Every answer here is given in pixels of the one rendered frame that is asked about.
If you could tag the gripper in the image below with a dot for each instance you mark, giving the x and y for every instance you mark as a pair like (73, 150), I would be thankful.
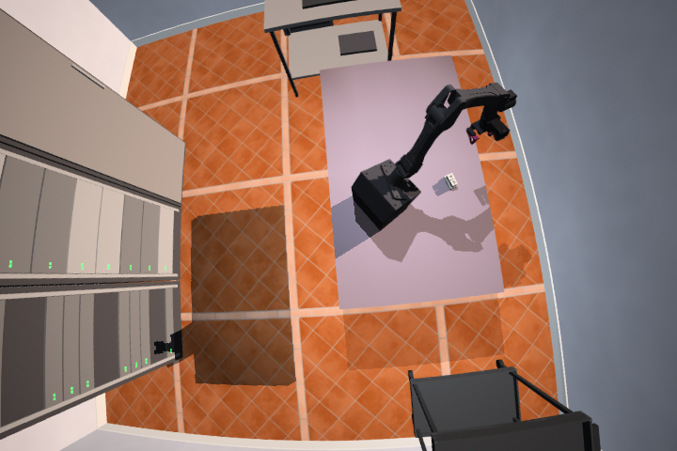
(476, 126)

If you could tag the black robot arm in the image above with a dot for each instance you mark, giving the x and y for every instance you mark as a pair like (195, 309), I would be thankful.
(493, 97)

